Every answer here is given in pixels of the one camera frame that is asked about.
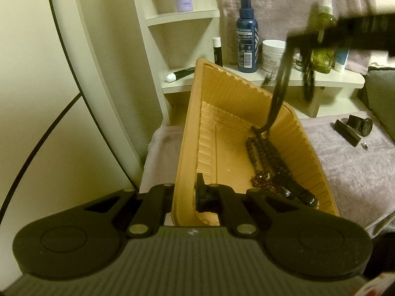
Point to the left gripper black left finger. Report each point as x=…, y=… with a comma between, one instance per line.
x=87, y=238

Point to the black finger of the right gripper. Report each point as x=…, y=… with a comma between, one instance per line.
x=314, y=39

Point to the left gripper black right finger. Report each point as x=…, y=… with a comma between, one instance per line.
x=299, y=239

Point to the orange plastic tray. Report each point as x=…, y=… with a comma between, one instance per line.
x=222, y=109

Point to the small green-label jar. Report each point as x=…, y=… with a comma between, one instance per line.
x=298, y=62

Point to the green oil spray bottle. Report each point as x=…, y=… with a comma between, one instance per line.
x=322, y=59

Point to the white cream jar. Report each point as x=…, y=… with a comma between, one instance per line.
x=272, y=51

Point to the blue and white tube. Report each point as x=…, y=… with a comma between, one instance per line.
x=340, y=60

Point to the hanging lilac towel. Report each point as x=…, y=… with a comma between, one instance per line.
x=276, y=18

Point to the grey cushion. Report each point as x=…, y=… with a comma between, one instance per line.
x=378, y=96

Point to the dark blue spray bottle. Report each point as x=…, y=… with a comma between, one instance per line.
x=247, y=38

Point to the black white lip balm stick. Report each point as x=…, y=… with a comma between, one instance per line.
x=217, y=47

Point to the lilac plush table cloth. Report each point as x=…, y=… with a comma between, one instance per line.
x=361, y=179

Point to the black rectangular clip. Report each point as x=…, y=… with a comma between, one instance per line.
x=347, y=133

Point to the cream wooden shelf unit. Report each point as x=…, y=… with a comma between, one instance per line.
x=181, y=59

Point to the black tube with white cap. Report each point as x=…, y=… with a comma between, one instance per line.
x=176, y=75

